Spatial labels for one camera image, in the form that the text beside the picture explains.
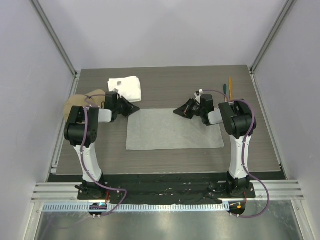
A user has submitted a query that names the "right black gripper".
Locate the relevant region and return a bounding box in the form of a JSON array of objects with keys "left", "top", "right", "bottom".
[{"left": 174, "top": 98, "right": 205, "bottom": 120}]

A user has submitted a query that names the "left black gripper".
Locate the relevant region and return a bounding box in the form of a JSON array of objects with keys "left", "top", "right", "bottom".
[{"left": 115, "top": 96, "right": 140, "bottom": 118}]

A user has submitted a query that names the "grey cloth napkin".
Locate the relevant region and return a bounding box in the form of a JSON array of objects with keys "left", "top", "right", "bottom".
[{"left": 126, "top": 108, "right": 224, "bottom": 151}]

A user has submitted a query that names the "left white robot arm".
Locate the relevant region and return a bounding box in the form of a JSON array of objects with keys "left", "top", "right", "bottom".
[{"left": 63, "top": 89, "right": 140, "bottom": 200}]

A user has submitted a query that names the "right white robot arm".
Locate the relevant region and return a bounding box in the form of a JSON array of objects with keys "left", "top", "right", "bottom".
[{"left": 173, "top": 92, "right": 257, "bottom": 198}]

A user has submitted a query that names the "white folded towel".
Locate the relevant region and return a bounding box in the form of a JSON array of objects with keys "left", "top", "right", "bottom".
[{"left": 107, "top": 76, "right": 142, "bottom": 103}]

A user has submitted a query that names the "tan baseball cap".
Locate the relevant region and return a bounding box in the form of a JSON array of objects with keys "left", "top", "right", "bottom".
[{"left": 63, "top": 89, "right": 106, "bottom": 121}]

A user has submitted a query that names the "yellow wooden knife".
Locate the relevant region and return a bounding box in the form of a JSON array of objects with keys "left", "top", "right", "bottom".
[{"left": 228, "top": 76, "right": 233, "bottom": 101}]

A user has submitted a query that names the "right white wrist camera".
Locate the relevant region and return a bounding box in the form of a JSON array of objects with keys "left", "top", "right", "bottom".
[{"left": 194, "top": 89, "right": 204, "bottom": 103}]

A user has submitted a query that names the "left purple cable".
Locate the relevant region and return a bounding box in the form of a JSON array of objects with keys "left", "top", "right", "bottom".
[{"left": 82, "top": 94, "right": 128, "bottom": 218}]

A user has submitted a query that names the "green handled wooden spoon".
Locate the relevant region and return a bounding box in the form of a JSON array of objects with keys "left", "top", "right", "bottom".
[{"left": 223, "top": 84, "right": 229, "bottom": 103}]

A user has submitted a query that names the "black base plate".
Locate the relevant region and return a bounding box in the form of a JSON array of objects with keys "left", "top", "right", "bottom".
[{"left": 75, "top": 173, "right": 256, "bottom": 205}]

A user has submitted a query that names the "perforated cable duct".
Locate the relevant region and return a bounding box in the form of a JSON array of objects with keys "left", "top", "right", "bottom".
[{"left": 42, "top": 202, "right": 230, "bottom": 213}]

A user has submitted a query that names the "left aluminium frame post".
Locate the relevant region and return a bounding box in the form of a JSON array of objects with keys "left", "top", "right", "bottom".
[{"left": 29, "top": 0, "right": 77, "bottom": 77}]

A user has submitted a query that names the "aluminium frame post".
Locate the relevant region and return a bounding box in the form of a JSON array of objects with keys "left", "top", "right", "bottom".
[
  {"left": 249, "top": 0, "right": 297, "bottom": 75},
  {"left": 29, "top": 0, "right": 77, "bottom": 77}
]

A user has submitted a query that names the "right aluminium frame post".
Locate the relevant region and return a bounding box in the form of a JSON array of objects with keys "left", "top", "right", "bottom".
[{"left": 249, "top": 0, "right": 297, "bottom": 75}]

